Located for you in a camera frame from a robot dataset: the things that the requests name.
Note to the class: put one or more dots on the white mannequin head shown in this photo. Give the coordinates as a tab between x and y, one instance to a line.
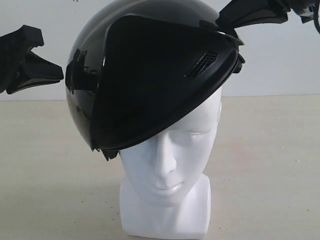
165	193

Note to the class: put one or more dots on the black helmet with visor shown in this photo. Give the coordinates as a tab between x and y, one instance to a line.
139	66

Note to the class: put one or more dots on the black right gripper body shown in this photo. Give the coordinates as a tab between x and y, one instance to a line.
307	10

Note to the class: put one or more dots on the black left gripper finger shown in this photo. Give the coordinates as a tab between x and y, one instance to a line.
25	69
15	45

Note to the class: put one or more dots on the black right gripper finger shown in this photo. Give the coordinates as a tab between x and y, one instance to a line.
237	19
243	5

